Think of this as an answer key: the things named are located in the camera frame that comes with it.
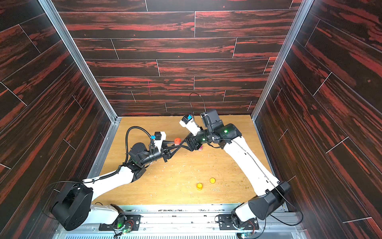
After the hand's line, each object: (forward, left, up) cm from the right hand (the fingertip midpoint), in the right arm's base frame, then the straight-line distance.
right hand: (188, 138), depth 72 cm
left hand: (-2, +4, -3) cm, 6 cm away
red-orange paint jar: (-2, +5, 0) cm, 6 cm away
